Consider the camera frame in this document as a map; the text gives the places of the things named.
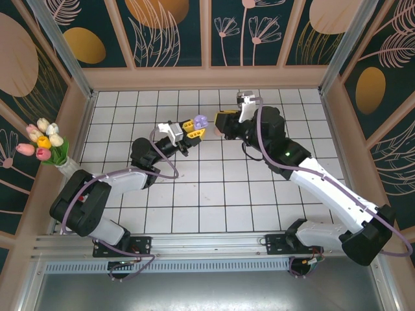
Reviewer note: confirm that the wall panel big pink oval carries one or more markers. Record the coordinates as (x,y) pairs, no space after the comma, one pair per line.
(19,48)

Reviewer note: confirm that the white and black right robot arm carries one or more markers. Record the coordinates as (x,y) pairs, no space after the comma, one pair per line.
(327,191)

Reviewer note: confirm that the purple earbud charging case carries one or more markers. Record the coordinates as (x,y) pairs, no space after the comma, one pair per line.
(201,121)

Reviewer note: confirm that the wall panel small golden oval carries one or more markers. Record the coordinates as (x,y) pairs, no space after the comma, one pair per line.
(113,39)

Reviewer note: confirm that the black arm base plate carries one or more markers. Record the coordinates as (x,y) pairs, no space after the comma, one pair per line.
(139,246)
(275,244)

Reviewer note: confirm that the grey metal sheet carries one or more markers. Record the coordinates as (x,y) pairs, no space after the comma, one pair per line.
(207,294)

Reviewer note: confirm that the wall panel large orange circle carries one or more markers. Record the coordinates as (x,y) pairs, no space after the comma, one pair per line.
(191,39)

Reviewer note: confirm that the aluminium frame post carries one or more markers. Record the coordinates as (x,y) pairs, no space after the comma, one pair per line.
(343,48)
(65,52)

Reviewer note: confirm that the wall panel white flower outlines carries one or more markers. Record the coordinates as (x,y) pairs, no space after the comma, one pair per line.
(13,181)

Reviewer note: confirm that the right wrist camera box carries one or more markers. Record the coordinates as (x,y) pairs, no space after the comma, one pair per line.
(246,108)

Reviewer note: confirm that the wall panel golden oval feather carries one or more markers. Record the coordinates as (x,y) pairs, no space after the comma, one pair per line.
(389,81)

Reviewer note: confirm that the artificial tulip bouquet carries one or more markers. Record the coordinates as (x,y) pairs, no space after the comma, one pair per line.
(43,142)

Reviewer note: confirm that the white ribbed vase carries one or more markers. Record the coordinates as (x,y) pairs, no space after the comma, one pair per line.
(66,168)

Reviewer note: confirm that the aluminium mounting rail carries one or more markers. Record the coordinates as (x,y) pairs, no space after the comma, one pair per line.
(207,243)

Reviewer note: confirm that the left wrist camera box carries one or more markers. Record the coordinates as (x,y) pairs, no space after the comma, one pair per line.
(173,133)

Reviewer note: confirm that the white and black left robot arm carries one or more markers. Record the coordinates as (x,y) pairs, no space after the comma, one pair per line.
(84,204)

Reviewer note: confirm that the wall panel pink flower outlines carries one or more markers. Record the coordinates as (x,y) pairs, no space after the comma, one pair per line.
(233,48)

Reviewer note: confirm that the wall panel pink oval feathers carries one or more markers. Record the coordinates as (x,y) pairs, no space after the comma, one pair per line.
(304,48)

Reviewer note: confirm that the wall panel pink leaf outlines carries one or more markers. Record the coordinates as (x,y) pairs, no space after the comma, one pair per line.
(398,178)

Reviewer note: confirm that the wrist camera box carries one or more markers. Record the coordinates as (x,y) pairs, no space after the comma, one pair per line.
(173,133)
(246,108)

